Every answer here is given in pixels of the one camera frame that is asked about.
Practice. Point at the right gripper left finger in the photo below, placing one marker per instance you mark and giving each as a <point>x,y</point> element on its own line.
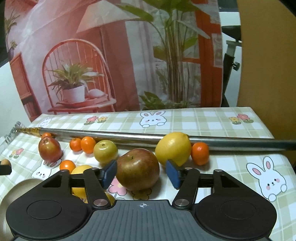
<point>50,211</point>

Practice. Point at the orange tangerine small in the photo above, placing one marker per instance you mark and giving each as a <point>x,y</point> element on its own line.
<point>75,145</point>

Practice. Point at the large yellow lemon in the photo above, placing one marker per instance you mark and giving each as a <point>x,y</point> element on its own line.
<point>174,146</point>

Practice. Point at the beige fruit bowl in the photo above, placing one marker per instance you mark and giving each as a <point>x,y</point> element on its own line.
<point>16,192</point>

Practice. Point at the brown kiwi fruit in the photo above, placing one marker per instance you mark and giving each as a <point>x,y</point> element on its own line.
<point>5,162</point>

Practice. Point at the large red apple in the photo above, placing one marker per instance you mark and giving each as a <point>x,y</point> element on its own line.
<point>138,169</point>

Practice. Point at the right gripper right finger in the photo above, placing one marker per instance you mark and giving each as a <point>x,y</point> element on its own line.
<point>217,206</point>

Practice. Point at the wooden board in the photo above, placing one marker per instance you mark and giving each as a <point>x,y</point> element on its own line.
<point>268,64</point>

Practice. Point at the printed room backdrop cloth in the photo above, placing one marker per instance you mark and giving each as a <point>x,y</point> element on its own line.
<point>99,56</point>

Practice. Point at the plaid bunny tablecloth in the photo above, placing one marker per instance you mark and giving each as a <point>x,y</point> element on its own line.
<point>270,174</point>

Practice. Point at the black metal stand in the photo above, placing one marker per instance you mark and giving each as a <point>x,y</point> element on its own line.
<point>228,62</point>

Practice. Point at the telescopic steel rod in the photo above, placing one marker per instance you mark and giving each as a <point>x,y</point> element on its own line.
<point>145,140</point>

